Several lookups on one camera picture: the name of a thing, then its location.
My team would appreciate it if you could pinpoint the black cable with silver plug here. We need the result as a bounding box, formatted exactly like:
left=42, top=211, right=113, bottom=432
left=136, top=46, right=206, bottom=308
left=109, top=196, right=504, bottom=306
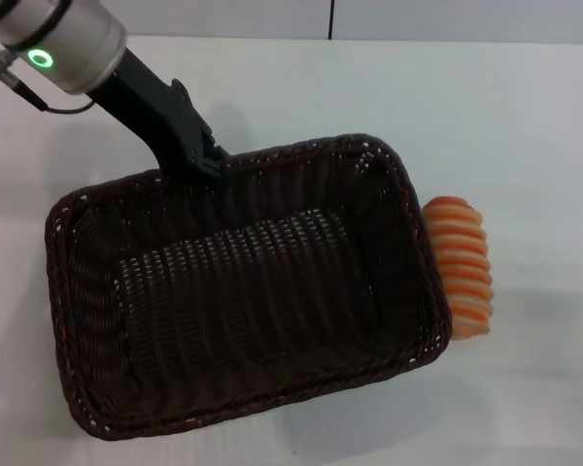
left=0, top=48, right=94, bottom=116

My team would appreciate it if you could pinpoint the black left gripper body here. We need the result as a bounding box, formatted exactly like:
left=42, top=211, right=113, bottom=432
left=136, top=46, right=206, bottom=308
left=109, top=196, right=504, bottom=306
left=88, top=47, right=219, bottom=182

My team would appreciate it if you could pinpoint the orange striped bread loaf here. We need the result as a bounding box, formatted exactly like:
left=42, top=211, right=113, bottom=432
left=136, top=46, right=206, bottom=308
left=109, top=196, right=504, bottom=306
left=421, top=194, right=496, bottom=342

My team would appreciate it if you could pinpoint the dark brown woven basket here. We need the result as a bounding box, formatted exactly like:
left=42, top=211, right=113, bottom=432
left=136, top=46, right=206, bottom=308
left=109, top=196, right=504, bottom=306
left=45, top=133, right=454, bottom=429

